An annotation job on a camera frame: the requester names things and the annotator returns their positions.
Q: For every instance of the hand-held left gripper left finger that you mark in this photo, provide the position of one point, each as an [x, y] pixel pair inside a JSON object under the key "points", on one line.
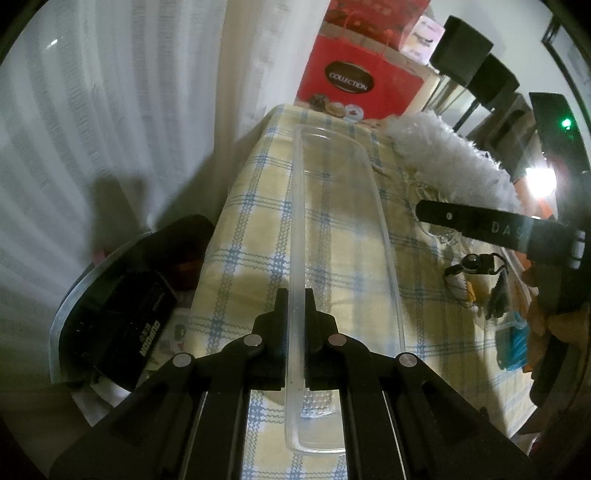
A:
{"points": [[272, 350]]}

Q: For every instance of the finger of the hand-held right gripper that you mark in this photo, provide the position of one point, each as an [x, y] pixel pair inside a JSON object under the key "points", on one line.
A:
{"points": [[480, 225]]}

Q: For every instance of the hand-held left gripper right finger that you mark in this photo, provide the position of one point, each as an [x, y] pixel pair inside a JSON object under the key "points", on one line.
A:
{"points": [[322, 355]]}

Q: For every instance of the white fluffy yarn item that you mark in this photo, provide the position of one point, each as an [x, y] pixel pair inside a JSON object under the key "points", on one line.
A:
{"points": [[457, 152]]}

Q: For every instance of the blue yarn ball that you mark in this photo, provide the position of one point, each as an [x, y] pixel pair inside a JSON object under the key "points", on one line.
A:
{"points": [[512, 344]]}

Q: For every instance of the clear plastic tray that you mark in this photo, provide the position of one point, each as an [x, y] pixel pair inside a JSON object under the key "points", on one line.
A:
{"points": [[341, 221]]}

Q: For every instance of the person's right hand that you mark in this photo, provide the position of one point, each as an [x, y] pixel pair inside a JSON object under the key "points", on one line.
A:
{"points": [[540, 323]]}

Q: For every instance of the black framed painting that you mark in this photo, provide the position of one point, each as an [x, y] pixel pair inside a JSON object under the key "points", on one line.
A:
{"points": [[565, 55]]}

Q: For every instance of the black speaker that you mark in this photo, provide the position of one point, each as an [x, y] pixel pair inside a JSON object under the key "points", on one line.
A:
{"points": [[461, 48], [496, 83]]}

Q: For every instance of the black speaker stand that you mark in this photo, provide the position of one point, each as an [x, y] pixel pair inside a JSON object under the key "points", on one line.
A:
{"points": [[467, 115]]}

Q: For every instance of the yellow blue plaid tablecloth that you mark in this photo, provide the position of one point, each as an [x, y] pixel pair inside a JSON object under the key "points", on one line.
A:
{"points": [[249, 240]]}

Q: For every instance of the black printed box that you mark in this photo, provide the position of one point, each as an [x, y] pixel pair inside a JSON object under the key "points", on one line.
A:
{"points": [[120, 327]]}

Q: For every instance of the white pink small box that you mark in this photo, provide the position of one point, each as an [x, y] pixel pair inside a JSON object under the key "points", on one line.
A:
{"points": [[422, 39]]}

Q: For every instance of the red gift bag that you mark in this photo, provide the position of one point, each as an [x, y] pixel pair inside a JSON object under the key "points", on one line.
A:
{"points": [[351, 78]]}

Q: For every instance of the red gift box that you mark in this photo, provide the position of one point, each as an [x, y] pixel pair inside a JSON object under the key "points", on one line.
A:
{"points": [[369, 16]]}

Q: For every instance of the white curtain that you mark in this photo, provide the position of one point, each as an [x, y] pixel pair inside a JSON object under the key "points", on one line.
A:
{"points": [[115, 115]]}

